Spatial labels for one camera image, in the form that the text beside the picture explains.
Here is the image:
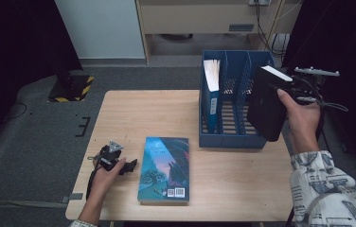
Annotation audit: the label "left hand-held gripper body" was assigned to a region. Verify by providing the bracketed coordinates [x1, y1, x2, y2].
[95, 139, 125, 173]

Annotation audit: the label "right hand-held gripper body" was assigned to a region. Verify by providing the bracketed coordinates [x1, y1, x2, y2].
[288, 66, 341, 106]

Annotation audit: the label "teal illustrated book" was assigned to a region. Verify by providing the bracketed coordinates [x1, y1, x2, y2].
[136, 135, 190, 205]

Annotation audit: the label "black book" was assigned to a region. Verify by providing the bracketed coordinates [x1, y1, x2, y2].
[246, 64, 294, 143]

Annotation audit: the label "blue book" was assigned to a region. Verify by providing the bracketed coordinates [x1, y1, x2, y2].
[202, 59, 223, 135]

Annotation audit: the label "blue file rack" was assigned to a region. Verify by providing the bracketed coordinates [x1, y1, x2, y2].
[199, 49, 276, 149]

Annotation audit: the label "person's left hand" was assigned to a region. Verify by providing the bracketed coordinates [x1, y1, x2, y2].
[87, 157, 127, 207]

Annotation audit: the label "person's right hand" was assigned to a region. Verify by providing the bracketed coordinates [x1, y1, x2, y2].
[276, 88, 323, 156]

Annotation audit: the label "grey tape piece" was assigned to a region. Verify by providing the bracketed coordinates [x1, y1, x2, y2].
[61, 192, 84, 203]

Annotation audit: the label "grey cabinet label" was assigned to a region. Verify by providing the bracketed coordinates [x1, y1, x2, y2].
[228, 23, 255, 32]

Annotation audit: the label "black striped stand base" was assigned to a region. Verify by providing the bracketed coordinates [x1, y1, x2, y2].
[46, 60, 95, 103]

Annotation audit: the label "white power strip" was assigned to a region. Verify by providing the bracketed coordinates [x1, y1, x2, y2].
[248, 0, 272, 7]

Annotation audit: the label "beige cabinet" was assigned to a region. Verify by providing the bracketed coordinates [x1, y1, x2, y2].
[134, 0, 305, 65]

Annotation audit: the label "white panel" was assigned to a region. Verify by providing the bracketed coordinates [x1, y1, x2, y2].
[54, 0, 146, 60]

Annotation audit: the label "right hand-held gripper cable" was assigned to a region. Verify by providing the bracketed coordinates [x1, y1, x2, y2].
[316, 94, 350, 140]

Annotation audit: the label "hand-held gripper cable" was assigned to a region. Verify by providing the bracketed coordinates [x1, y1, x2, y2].
[85, 154, 102, 201]
[316, 94, 350, 140]

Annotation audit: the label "left hand-held gripper cable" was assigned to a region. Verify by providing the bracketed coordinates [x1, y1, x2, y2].
[85, 154, 102, 201]

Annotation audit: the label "bundle of hanging cables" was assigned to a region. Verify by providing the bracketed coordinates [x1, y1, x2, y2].
[254, 0, 294, 60]

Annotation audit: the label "thin black floor cable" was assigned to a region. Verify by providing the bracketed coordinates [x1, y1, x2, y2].
[5, 102, 28, 121]

